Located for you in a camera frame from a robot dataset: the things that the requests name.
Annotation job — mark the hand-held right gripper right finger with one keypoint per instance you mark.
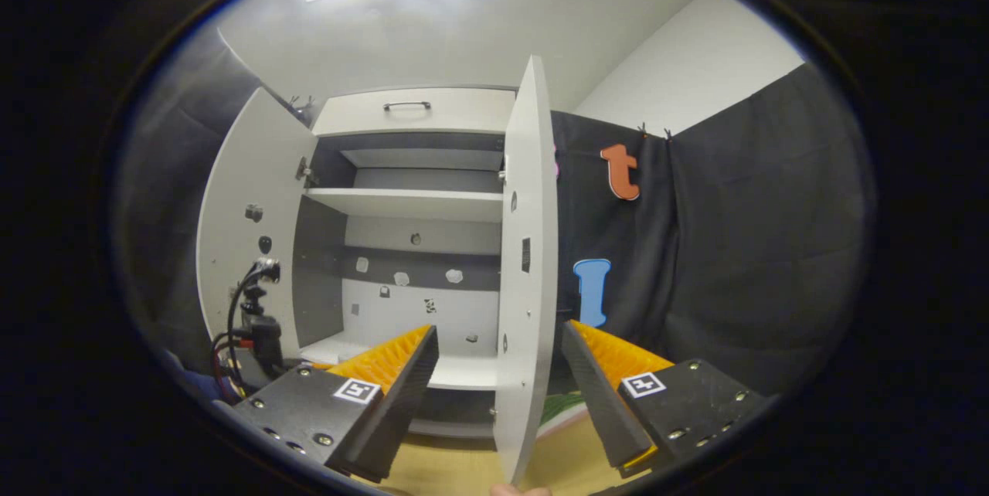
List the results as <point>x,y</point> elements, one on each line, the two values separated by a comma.
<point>599,403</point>

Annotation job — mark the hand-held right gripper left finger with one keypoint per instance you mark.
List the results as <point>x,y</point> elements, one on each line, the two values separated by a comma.
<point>402,403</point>

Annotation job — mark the white cabinet door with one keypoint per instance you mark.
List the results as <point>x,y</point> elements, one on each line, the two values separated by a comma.
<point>533,249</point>
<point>232,272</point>

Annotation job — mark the white cabinet shelf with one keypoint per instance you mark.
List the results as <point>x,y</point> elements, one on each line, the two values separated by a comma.
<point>417,205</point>
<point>463,372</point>

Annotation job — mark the grey white cabinet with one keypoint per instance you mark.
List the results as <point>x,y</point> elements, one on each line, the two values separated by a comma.
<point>317,272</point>

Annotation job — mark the white cabinet drawer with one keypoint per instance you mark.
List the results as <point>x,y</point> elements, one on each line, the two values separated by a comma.
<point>463,113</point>

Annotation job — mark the green white mat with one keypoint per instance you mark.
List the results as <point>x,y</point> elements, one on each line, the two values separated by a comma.
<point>564,407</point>

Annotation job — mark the blue cloth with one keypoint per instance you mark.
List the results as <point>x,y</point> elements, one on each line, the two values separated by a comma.
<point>201,386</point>

